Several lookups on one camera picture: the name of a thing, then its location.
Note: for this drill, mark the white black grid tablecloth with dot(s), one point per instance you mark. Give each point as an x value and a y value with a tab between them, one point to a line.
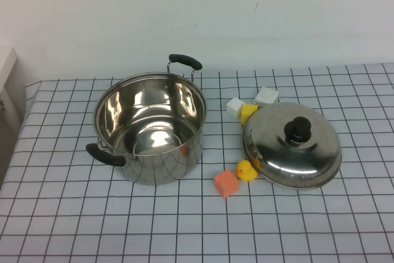
61	213

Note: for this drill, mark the steel lid with black knob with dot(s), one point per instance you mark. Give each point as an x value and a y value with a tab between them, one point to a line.
277	152

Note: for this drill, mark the yellow foam cube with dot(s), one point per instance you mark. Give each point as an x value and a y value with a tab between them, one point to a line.
247	113

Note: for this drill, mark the orange foam block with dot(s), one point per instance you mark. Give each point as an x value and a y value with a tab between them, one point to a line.
226	183

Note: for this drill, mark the white block with dark marks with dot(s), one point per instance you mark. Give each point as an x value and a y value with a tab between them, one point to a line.
266	95

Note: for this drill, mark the small white foam cube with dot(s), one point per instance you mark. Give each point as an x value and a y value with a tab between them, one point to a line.
234	107

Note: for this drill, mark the yellow rubber duck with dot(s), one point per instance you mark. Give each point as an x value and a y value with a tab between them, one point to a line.
246	172

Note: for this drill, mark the white furniture panel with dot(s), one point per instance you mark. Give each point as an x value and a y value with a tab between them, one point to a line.
9	72

